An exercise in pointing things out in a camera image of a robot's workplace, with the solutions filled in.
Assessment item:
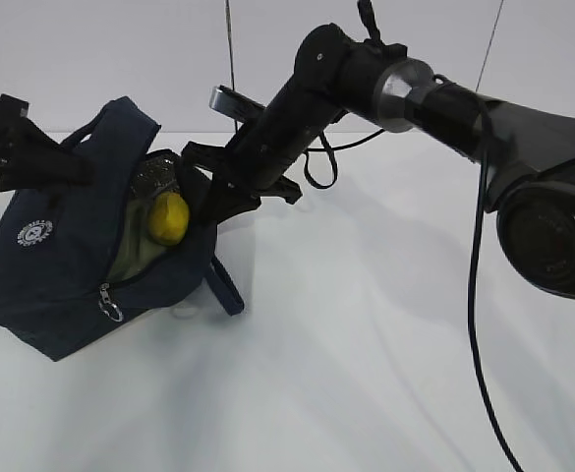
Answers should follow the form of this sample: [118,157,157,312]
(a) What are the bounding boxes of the glass container with green lid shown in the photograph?
[107,199,167,283]

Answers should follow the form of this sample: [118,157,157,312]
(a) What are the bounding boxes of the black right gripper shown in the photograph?
[181,142,301,226]

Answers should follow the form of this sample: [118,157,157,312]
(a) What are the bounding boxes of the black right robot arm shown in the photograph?
[176,1,575,300]

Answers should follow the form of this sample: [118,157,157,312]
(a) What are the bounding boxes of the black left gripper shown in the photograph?
[0,94,94,193]

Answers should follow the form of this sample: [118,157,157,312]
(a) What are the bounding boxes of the dark navy fabric lunch bag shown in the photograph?
[0,97,244,361]

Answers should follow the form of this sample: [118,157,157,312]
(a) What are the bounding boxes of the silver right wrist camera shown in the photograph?
[209,86,265,123]

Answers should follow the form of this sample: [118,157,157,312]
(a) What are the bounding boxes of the yellow lemon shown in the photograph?
[147,192,191,247]

